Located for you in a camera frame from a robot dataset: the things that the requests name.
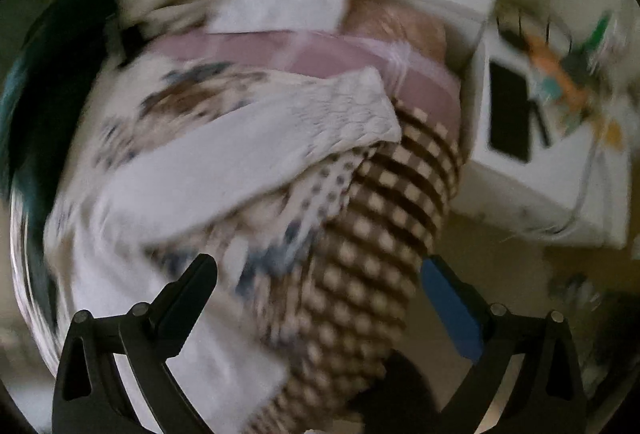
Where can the colourful clutter on cabinet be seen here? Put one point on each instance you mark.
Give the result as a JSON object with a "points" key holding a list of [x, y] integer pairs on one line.
{"points": [[569, 85]]}

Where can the floral fleece blanket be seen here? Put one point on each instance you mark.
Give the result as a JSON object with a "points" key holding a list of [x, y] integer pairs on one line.
{"points": [[315, 277]]}

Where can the pink striped cloth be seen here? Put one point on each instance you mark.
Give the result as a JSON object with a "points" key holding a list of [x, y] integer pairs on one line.
{"points": [[417, 81]]}

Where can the brown pillow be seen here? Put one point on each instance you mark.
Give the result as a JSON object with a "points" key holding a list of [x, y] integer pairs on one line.
{"points": [[393, 21]]}

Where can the white bedside cabinet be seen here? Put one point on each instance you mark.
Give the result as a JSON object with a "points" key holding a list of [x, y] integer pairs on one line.
{"points": [[574, 193]]}

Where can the black phone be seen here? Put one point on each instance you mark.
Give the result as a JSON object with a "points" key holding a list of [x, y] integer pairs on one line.
{"points": [[509, 113]]}

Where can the dark teal garment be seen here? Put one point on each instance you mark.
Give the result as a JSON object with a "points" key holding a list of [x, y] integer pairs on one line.
{"points": [[42, 100]]}

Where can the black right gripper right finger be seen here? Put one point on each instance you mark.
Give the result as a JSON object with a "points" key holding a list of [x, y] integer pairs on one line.
{"points": [[547, 396]]}

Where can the white knit sweater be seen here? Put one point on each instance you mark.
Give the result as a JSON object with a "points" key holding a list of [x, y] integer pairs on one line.
{"points": [[279, 125]]}

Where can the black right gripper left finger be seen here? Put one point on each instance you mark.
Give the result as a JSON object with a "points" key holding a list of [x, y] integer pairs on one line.
{"points": [[89, 396]]}

